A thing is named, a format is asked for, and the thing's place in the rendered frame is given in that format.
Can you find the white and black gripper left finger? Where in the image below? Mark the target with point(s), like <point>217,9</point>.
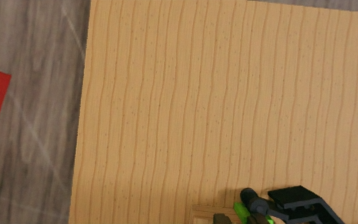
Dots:
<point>220,218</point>

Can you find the tan wooden bench board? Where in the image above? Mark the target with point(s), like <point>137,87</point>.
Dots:
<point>188,102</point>

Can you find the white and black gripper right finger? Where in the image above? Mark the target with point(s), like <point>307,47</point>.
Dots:
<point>257,218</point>

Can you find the small light wooden block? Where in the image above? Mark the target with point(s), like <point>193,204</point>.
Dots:
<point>204,214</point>

